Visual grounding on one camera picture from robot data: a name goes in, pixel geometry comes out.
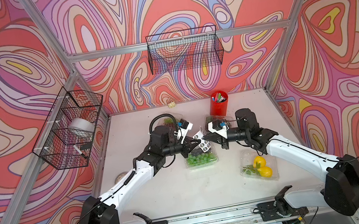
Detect white tape roll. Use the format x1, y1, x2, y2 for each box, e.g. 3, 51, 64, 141
68, 117, 95, 132

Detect black wire basket on wall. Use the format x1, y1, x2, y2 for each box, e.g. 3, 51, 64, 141
145, 24, 225, 75
32, 88, 103, 170

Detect black wire basket on left wall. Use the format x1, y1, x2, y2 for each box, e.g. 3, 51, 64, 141
32, 88, 103, 170

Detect red pen cup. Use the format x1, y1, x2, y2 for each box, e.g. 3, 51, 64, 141
209, 90, 229, 116

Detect tape ring on table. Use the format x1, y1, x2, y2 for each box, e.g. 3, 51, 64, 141
113, 171, 129, 184

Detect black wire basket on back wall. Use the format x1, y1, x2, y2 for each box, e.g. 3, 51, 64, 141
145, 24, 225, 75

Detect clear box dark grapes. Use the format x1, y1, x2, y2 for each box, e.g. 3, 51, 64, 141
204, 115, 234, 134

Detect clear box green black grapes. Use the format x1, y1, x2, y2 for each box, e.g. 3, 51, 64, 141
185, 147, 218, 169

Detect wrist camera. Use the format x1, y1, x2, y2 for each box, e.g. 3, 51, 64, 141
208, 120, 229, 139
176, 119, 193, 144

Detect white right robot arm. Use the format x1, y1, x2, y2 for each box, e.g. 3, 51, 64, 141
203, 108, 359, 216

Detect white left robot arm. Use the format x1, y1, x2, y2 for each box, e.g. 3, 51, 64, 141
77, 113, 200, 224

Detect yellow binder clip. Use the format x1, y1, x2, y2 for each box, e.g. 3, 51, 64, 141
168, 101, 176, 108

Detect clear box red green grapes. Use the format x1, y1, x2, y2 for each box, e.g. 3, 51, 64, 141
156, 112, 184, 128

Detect clear box with lemons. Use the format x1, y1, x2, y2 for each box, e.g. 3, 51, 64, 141
239, 150, 279, 181

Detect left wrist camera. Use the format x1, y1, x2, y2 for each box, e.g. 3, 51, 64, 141
176, 119, 193, 144

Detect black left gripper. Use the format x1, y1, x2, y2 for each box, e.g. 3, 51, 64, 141
159, 135, 203, 163

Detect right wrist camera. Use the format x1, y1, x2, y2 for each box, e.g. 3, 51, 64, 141
208, 120, 229, 139

